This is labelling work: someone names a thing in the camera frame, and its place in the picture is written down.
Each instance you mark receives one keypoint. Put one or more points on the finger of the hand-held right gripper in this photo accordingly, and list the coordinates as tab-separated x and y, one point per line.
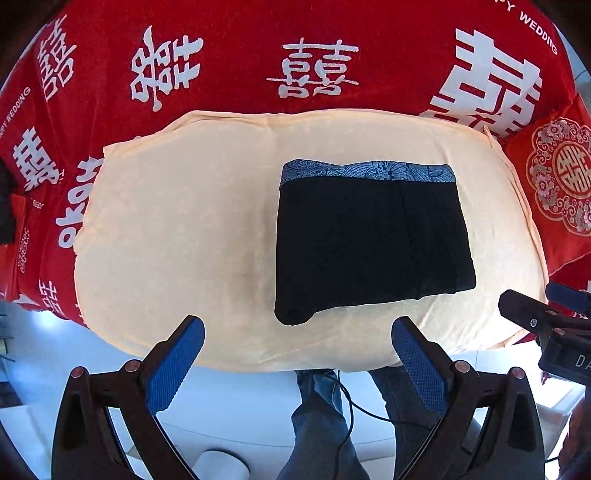
570	297
524	308

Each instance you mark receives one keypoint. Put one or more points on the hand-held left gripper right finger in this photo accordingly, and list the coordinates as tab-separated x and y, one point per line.
418	364

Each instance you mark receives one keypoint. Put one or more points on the person's right leg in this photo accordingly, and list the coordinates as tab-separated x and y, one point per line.
397	397

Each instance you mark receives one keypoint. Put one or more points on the white slipper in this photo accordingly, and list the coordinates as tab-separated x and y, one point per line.
222	466

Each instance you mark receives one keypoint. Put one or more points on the black pants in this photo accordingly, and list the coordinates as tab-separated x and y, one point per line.
369	244

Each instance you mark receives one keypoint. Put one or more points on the person's left leg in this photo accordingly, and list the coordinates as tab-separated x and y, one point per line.
318	424

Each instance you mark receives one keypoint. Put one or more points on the cream towel blanket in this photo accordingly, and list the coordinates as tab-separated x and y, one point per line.
175	240

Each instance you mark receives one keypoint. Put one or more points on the red printed blanket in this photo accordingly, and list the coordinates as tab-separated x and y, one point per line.
254	41

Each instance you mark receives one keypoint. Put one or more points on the person's leg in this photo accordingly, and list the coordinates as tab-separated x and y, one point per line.
397	397
318	424

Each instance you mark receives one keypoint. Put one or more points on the person's right forearm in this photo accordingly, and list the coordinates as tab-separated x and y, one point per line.
578	443

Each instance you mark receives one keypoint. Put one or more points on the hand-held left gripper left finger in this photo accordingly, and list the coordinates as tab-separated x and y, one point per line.
178	364

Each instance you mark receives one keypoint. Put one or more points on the red floral pillow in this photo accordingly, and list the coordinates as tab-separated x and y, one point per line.
558	184

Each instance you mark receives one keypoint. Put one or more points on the black cloth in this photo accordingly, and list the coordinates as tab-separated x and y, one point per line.
4	203

